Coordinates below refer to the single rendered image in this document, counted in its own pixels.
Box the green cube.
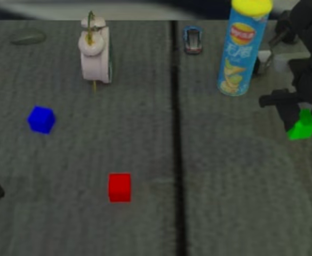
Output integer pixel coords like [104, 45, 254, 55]
[287, 108, 312, 141]

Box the red cube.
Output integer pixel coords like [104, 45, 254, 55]
[108, 173, 132, 203]

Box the blue cube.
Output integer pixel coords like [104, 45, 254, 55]
[27, 106, 57, 135]

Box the small white cup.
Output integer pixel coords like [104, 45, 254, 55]
[256, 50, 273, 74]

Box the blue potato chips can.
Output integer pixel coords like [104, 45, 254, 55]
[217, 0, 274, 97]

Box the blue toy car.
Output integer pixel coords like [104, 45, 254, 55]
[182, 26, 204, 55]

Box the pale pink alarm clock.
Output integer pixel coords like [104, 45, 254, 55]
[78, 16, 114, 84]

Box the thin green yellow stem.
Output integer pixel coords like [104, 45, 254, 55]
[86, 10, 98, 93]

